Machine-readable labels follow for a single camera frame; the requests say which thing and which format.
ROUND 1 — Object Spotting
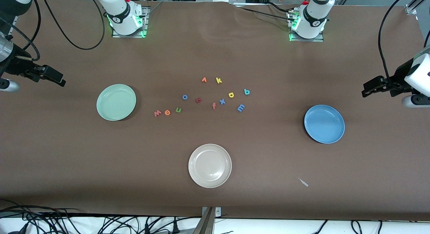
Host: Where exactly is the brown table cover sheet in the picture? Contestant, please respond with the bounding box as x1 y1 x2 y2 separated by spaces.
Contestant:
0 0 430 222

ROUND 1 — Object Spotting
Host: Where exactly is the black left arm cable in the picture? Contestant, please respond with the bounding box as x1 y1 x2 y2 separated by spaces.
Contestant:
378 0 410 87

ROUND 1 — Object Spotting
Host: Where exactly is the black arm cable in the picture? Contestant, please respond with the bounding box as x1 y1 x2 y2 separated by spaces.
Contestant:
378 0 410 87
7 0 105 61

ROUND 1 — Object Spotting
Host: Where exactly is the beige plate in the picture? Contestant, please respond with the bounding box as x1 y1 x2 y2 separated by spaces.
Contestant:
188 144 232 188

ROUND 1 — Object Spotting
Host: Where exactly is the aluminium corner bracket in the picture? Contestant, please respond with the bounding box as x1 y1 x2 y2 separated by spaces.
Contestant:
405 0 430 15

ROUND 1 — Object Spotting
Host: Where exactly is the light green plate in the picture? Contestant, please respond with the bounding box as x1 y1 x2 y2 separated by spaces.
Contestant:
96 84 137 121

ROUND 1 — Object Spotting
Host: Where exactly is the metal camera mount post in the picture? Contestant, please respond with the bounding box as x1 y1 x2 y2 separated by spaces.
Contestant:
193 206 222 234

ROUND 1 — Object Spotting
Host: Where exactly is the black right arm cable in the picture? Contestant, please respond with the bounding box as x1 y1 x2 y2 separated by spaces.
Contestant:
7 0 105 61

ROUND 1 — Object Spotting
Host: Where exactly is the blue plate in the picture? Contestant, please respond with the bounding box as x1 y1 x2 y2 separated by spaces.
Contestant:
304 104 345 144

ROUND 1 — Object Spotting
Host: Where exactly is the black cable across table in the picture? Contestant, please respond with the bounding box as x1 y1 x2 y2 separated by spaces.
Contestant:
240 2 294 19

